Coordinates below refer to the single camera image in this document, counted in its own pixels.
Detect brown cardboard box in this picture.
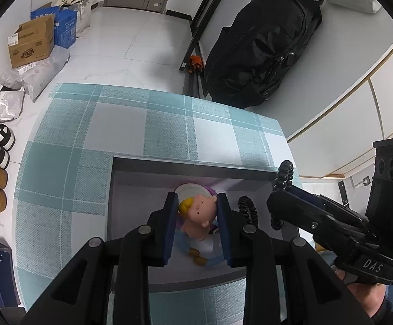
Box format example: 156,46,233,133
7,14,55,69

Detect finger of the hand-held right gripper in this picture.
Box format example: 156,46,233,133
289,186,370,231
266,191,365,258

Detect blue cardboard box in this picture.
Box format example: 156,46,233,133
30,2,79,48

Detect white canvas tote bag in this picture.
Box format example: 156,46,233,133
55,0,95,38

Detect grey plastic mailer bag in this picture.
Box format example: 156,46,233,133
0,45,71,101

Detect black backpack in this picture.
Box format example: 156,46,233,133
203,0,323,109

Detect black metal rack frame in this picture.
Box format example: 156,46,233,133
179,0,238,100

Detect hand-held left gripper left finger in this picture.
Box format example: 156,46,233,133
20,192,179,325

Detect clear plastic bag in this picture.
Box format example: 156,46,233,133
0,90,26,126

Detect teal checked tablecloth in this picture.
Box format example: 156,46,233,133
14,83,303,325

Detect orange black object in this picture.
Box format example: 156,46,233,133
187,55,205,74

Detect person's right hand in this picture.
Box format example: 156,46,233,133
333,267,391,319

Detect grey storage box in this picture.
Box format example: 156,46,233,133
106,155,302,293

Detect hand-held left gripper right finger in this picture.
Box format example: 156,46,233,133
217,192,375,325

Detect blonde doll figure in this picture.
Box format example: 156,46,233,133
174,183,224,267

